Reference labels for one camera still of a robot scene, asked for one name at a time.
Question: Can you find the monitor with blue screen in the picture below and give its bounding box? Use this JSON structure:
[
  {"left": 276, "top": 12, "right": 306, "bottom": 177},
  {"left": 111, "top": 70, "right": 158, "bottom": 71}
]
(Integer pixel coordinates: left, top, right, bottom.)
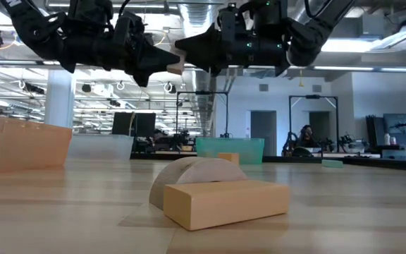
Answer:
[{"left": 382, "top": 112, "right": 406, "bottom": 136}]

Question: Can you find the orange plastic bin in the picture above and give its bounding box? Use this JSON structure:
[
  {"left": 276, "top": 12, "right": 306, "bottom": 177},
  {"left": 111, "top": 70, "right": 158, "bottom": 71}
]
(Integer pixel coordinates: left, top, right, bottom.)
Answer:
[{"left": 0, "top": 114, "right": 73, "bottom": 174}]

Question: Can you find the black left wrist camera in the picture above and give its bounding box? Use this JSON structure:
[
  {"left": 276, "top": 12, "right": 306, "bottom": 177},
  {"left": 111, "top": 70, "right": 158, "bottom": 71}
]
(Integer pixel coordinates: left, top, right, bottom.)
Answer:
[{"left": 67, "top": 0, "right": 114, "bottom": 35}]

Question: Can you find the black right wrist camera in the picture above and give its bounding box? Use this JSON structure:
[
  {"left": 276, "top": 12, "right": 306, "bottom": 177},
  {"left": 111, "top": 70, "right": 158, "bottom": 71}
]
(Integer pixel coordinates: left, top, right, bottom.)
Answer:
[{"left": 247, "top": 0, "right": 289, "bottom": 35}]

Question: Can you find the ceiling light panel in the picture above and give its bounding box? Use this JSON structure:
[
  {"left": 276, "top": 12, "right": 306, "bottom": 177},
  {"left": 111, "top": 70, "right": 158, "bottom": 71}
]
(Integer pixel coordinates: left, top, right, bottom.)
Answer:
[{"left": 321, "top": 37, "right": 398, "bottom": 54}]

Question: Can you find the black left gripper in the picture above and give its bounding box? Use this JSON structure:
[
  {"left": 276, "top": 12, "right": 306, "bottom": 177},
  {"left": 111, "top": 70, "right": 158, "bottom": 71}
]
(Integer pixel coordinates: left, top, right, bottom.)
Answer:
[{"left": 95, "top": 13, "right": 182, "bottom": 88}]

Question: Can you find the teal plastic bin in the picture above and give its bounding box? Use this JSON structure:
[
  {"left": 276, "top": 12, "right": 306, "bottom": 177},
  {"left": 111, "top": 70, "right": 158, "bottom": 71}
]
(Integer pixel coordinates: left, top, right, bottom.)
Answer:
[{"left": 195, "top": 137, "right": 266, "bottom": 166}]

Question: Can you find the half-round natural wood block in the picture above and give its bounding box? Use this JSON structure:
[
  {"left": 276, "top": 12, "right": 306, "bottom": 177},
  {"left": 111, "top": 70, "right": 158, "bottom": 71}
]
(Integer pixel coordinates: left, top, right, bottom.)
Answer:
[{"left": 149, "top": 156, "right": 249, "bottom": 212}]

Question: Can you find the person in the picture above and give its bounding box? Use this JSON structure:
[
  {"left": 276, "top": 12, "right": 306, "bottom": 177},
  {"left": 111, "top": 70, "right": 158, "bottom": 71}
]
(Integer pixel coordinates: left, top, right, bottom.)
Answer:
[{"left": 295, "top": 123, "right": 317, "bottom": 149}]

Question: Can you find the small orange block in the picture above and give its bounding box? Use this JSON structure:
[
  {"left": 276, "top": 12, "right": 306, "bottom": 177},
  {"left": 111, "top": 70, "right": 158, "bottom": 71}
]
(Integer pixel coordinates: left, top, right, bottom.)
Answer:
[{"left": 216, "top": 152, "right": 240, "bottom": 167}]

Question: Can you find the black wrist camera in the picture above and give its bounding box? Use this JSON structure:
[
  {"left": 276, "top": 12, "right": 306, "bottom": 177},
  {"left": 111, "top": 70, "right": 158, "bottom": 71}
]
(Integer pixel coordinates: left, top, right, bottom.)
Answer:
[
  {"left": 247, "top": 0, "right": 289, "bottom": 35},
  {"left": 67, "top": 0, "right": 114, "bottom": 35}
]

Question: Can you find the clear plastic bin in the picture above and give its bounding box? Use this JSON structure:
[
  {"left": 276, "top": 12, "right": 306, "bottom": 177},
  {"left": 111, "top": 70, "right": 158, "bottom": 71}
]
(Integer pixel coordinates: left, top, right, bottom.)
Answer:
[{"left": 67, "top": 133, "right": 135, "bottom": 162}]

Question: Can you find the grey door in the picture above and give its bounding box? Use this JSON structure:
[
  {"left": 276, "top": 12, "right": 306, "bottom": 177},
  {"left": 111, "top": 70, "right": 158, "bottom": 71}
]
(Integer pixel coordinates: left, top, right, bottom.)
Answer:
[
  {"left": 308, "top": 111, "right": 331, "bottom": 142},
  {"left": 250, "top": 110, "right": 278, "bottom": 157}
]

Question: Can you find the ceiling light strip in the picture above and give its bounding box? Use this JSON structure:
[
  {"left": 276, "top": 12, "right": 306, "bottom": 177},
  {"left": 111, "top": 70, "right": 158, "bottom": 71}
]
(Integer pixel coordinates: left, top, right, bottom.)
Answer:
[{"left": 312, "top": 65, "right": 406, "bottom": 73}]

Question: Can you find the white pillar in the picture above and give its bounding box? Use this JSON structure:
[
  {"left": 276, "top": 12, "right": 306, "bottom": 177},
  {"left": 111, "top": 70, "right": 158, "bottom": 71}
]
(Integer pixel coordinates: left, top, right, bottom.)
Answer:
[{"left": 44, "top": 68, "right": 77, "bottom": 130}]

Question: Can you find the silver air duct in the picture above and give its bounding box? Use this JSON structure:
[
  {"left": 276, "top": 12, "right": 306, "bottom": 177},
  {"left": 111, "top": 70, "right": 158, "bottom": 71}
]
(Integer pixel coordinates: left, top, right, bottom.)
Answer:
[{"left": 180, "top": 3, "right": 225, "bottom": 92}]

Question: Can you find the black metal frame stand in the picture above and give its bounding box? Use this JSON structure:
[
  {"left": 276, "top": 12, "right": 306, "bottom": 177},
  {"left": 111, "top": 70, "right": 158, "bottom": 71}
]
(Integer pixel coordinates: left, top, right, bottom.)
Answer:
[{"left": 288, "top": 95, "right": 340, "bottom": 153}]

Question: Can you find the orange rectangular block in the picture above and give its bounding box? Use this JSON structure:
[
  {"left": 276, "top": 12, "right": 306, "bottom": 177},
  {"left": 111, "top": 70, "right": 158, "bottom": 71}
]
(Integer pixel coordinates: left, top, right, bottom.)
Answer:
[{"left": 163, "top": 179, "right": 291, "bottom": 232}]

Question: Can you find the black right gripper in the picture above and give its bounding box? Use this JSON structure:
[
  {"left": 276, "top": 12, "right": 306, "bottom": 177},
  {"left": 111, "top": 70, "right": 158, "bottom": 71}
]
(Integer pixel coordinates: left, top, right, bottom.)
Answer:
[{"left": 174, "top": 5, "right": 292, "bottom": 77}]

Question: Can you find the black monitor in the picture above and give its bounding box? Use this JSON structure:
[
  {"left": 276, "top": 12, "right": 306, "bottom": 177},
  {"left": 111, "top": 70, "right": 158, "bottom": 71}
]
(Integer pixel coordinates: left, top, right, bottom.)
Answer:
[
  {"left": 135, "top": 111, "right": 157, "bottom": 138},
  {"left": 111, "top": 111, "right": 135, "bottom": 138}
]

